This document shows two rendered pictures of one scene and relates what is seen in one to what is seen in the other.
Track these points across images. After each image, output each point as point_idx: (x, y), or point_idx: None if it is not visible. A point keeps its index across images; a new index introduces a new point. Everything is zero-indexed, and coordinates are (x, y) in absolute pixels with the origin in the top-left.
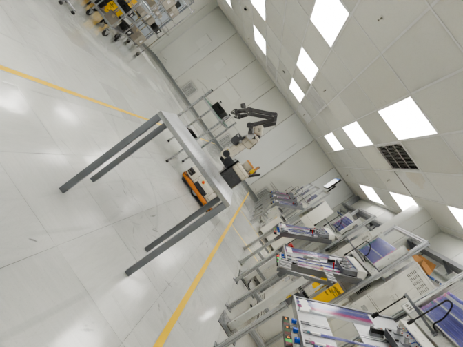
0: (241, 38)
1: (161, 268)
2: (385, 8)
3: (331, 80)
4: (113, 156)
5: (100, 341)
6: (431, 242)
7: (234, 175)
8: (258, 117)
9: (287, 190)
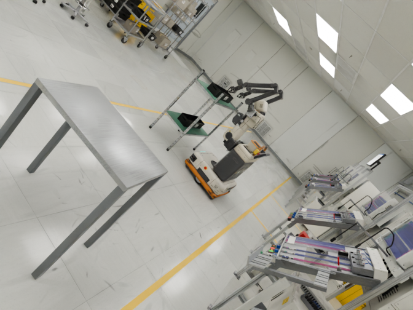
0: (269, 26)
1: (105, 266)
2: None
3: (353, 41)
4: (80, 146)
5: None
6: None
7: (236, 157)
8: (262, 93)
9: (333, 171)
